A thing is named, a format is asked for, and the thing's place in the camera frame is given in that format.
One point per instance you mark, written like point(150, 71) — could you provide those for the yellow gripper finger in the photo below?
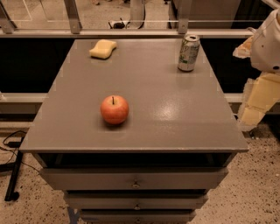
point(243, 51)

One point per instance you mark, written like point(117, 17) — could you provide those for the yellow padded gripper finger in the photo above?
point(258, 97)

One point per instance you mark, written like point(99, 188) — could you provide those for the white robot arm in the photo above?
point(263, 50)

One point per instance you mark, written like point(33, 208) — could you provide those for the red apple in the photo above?
point(114, 109)

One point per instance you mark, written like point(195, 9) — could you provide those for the green white soda can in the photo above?
point(188, 52)

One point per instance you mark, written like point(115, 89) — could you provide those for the grey drawer cabinet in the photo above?
point(176, 119)

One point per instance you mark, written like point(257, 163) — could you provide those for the yellow sponge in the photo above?
point(103, 49)

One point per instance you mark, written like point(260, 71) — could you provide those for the bottom grey drawer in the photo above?
point(137, 216)

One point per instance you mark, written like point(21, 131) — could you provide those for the grey drawer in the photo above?
point(133, 178)
point(135, 200)
point(137, 216)

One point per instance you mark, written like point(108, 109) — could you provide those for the middle grey drawer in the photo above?
point(135, 200)

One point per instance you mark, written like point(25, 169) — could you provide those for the top grey drawer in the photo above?
point(133, 178)

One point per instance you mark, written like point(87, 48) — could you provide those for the black metal stand leg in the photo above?
point(11, 194)

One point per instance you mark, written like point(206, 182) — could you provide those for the aluminium frame rail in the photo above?
point(127, 34)

